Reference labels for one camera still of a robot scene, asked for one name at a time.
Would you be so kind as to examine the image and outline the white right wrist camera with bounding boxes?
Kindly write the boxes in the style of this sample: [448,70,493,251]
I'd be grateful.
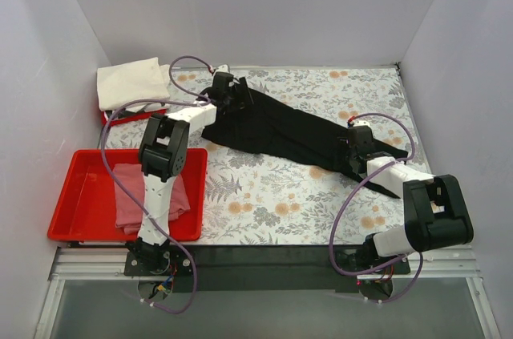
[347,117,370,128]

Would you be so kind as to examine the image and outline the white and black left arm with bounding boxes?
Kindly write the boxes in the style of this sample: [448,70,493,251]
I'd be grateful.
[129,70,253,275]

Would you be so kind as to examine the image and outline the folded black white striped t-shirt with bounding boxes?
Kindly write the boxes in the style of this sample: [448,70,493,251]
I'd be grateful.
[112,103,169,124]

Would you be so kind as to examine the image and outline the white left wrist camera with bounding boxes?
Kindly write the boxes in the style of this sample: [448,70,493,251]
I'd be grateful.
[212,64,230,74]

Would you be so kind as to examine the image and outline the large red plastic tray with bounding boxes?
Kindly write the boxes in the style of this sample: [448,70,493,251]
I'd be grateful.
[47,148,208,242]

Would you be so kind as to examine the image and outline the folded cream white t-shirt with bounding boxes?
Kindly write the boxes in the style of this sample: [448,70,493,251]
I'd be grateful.
[96,57,170,111]

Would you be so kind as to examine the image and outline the floral patterned table mat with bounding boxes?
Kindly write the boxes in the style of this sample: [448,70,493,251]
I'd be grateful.
[99,68,422,246]

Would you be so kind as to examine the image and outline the small red tray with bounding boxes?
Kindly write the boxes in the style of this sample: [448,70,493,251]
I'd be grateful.
[101,107,168,128]

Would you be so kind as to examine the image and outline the pink t-shirt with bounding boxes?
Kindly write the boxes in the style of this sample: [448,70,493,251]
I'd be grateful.
[113,163,191,235]

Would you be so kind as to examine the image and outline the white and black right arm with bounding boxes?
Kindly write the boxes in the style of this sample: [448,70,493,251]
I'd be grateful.
[348,125,474,273]

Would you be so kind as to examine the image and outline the aluminium frame rail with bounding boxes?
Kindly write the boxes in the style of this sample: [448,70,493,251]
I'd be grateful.
[50,246,482,280]

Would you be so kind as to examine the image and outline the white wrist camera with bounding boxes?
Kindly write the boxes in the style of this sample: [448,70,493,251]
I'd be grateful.
[347,117,370,128]
[212,64,230,74]

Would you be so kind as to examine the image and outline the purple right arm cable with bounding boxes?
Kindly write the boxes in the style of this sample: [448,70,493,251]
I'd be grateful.
[328,112,423,305]

